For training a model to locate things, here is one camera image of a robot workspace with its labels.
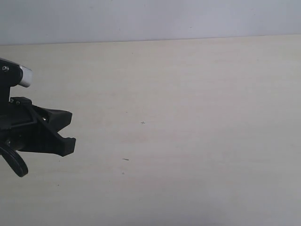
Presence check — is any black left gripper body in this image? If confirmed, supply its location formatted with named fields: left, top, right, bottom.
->
left=0, top=58, right=38, bottom=151

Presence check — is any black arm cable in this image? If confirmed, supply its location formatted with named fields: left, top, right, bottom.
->
left=0, top=147, right=29, bottom=178

